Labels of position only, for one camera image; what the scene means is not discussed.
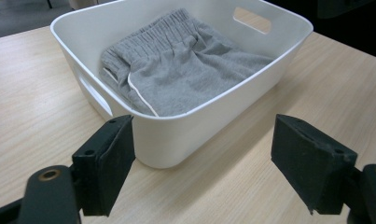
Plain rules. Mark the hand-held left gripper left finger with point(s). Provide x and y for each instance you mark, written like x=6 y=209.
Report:
x=106 y=168

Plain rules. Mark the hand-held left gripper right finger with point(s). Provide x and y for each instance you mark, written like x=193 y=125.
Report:
x=313 y=165

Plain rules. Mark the white plastic bin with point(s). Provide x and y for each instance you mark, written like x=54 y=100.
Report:
x=176 y=137

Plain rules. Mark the grey pants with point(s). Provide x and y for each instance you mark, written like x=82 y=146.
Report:
x=176 y=68

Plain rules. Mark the black curtain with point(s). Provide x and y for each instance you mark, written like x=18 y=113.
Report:
x=347 y=21

